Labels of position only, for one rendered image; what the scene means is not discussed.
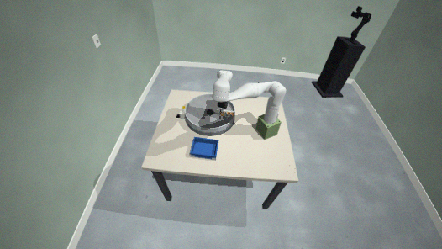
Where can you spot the blue open crate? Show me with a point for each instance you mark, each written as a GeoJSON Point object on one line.
{"type": "Point", "coordinates": [205, 148]}

